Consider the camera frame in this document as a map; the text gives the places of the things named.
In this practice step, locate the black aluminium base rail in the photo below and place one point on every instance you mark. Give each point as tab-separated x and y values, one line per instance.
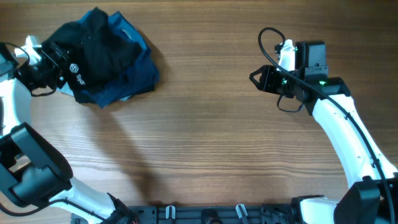
278	213

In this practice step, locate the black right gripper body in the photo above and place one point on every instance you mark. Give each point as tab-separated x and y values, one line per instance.
278	81

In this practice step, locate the folded black garment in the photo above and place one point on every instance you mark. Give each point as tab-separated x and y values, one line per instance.
82	97

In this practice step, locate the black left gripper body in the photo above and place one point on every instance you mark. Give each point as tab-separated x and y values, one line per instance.
46	71

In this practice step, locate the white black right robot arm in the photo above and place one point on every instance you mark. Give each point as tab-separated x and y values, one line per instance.
301	72

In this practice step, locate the folded light grey garment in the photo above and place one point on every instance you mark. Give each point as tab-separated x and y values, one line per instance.
66	90

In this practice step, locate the folded dark navy garment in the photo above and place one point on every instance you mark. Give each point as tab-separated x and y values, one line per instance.
137	79

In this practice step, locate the blue polo shirt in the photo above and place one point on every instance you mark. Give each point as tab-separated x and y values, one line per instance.
124	29

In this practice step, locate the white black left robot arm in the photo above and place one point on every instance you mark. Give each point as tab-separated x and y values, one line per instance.
33	172

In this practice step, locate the black polo shirt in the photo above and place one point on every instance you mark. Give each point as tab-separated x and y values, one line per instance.
95	54

